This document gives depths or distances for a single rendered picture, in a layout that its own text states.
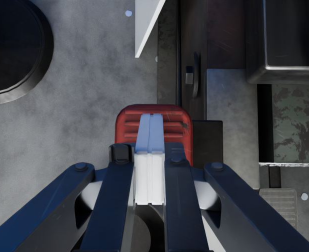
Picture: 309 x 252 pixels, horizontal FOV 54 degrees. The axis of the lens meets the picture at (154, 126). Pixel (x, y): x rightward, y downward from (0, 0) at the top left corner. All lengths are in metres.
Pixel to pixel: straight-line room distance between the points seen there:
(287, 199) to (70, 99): 0.72
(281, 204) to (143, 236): 0.42
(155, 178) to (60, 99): 0.92
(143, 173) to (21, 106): 0.96
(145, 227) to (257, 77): 0.75
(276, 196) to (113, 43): 0.69
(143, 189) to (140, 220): 0.85
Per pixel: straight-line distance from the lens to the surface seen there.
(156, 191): 0.16
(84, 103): 1.03
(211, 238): 0.38
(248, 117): 0.37
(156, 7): 0.74
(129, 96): 1.01
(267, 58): 0.32
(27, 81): 1.08
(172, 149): 0.17
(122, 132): 0.23
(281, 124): 0.37
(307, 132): 0.39
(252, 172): 0.36
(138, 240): 1.02
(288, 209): 0.91
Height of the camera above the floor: 0.99
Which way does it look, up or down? 84 degrees down
